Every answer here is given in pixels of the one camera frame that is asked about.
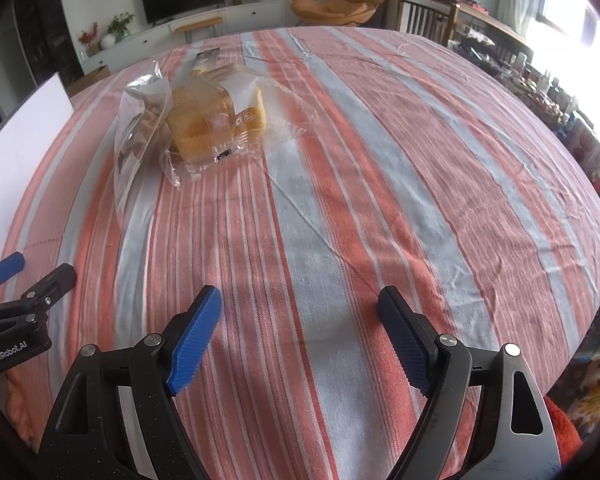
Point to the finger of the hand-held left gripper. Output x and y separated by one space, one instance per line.
5 267
50 282

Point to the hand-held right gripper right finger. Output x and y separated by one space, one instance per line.
405 340

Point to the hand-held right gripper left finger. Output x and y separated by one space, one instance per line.
195 340

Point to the white cardboard box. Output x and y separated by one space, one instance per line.
25 160

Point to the clear bag of brown cookies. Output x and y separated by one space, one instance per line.
135 130

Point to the clear bag of sliced bread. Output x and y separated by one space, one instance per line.
215 115

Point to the black printed snack packet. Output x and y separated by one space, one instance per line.
205 59

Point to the striped pink grey tablecloth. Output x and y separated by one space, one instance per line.
380 185

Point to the orange fleece clothing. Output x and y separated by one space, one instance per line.
562 425

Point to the floral printed cloth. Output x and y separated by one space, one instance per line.
595 385

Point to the brown cardboard box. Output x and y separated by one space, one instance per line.
92 79

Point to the red flower arrangement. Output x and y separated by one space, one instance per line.
87 37

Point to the tall dark display cabinet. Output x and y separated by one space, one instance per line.
45 25

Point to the round white vase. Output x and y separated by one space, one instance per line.
108 41

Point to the green plant in glass vase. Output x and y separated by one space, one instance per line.
120 25

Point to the row of bottles and jars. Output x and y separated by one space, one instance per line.
555 95

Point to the wooden bench with metal legs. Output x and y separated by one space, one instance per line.
197 22

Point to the wooden dining chair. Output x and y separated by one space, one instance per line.
425 15

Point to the white television cabinet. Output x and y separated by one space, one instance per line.
250 15

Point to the orange lounge chair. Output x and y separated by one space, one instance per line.
340 5

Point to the bright window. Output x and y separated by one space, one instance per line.
580 35

